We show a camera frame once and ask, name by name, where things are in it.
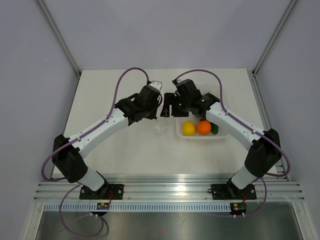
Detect clear zip top bag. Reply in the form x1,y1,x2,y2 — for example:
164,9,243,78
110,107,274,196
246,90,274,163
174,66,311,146
153,118,172,133

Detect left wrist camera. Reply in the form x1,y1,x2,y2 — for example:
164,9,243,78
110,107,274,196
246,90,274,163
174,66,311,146
149,80,163,92

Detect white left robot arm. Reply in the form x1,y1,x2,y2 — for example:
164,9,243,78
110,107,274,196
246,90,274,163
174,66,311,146
52,81,162,199

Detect left aluminium frame post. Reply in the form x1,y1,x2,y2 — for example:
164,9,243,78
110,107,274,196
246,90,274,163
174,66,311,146
34,0,82,79

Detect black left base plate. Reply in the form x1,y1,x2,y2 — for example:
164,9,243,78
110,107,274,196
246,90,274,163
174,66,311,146
79,183,124,200

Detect aluminium frame post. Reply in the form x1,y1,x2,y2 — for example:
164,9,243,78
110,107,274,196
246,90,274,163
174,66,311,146
34,0,82,79
252,0,300,77

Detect right aluminium frame post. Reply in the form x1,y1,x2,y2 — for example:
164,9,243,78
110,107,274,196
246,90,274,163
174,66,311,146
252,0,300,77

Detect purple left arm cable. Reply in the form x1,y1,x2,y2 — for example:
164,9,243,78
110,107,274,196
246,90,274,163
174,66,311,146
41,66,151,237

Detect white slotted cable duct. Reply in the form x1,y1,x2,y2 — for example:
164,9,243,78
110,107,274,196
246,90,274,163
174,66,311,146
44,202,247,213

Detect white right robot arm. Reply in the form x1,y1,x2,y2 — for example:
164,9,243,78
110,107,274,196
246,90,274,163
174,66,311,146
160,79,282,199

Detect aluminium front rail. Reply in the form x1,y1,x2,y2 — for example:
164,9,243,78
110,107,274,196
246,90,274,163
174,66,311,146
33,174,305,203

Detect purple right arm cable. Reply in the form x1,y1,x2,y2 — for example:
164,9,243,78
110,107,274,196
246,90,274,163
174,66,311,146
171,69,293,218

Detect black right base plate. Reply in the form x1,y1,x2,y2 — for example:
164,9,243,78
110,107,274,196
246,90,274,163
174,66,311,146
209,183,257,200

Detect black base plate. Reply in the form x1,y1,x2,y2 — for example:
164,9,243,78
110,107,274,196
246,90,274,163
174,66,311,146
79,183,124,200
209,183,257,200

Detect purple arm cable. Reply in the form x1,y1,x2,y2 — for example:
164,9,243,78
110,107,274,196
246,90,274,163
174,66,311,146
41,66,151,237
171,69,293,218

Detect orange fruit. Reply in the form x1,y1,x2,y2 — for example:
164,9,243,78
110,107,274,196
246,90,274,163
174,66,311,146
196,120,212,136

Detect white perforated plastic basket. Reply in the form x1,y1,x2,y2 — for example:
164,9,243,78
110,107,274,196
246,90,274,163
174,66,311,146
174,84,230,141

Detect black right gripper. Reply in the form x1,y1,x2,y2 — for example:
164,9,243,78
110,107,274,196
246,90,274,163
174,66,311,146
160,92,191,117

